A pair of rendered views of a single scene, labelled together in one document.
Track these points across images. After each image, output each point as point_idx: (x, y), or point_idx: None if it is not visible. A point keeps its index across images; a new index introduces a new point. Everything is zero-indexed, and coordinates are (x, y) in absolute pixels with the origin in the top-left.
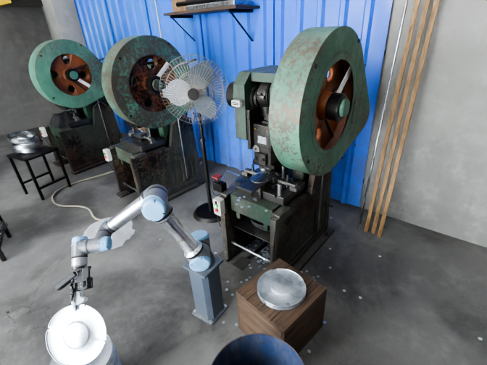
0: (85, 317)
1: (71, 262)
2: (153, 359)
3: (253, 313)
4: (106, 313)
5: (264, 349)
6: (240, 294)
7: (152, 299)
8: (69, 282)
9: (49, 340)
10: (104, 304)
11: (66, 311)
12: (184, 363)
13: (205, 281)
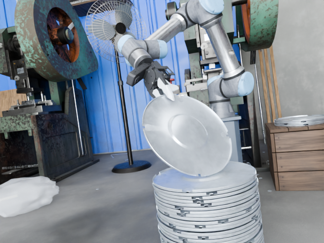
0: (188, 109)
1: (135, 54)
2: None
3: (300, 139)
4: (103, 239)
5: None
6: (276, 129)
7: (153, 212)
8: (140, 79)
9: (153, 143)
10: (88, 236)
11: (158, 103)
12: (270, 222)
13: (236, 128)
